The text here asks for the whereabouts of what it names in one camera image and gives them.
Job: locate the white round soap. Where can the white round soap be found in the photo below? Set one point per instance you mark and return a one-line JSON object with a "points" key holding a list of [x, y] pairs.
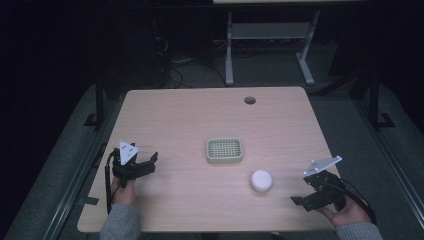
{"points": [[261, 180]]}

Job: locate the person's left hand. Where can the person's left hand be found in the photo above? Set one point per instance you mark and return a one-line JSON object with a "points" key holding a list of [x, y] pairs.
{"points": [[125, 193]]}

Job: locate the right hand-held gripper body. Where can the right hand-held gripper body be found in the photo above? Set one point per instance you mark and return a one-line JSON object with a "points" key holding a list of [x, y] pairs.
{"points": [[325, 190]]}

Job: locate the black metal stand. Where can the black metal stand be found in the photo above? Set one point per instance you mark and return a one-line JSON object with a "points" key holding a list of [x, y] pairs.
{"points": [[99, 100], [375, 100]]}

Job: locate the black tape strip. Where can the black tape strip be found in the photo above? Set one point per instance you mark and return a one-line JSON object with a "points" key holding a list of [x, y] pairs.
{"points": [[89, 200]]}

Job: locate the green soap dish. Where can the green soap dish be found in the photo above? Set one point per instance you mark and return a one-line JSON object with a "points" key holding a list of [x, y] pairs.
{"points": [[224, 150]]}

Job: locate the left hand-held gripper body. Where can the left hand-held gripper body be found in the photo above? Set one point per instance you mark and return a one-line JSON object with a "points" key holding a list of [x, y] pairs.
{"points": [[128, 168]]}

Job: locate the white metal desk frame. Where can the white metal desk frame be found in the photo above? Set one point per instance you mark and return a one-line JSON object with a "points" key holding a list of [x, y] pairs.
{"points": [[268, 30]]}

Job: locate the person's right hand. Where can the person's right hand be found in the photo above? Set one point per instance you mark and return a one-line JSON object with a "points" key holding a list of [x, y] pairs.
{"points": [[348, 213]]}

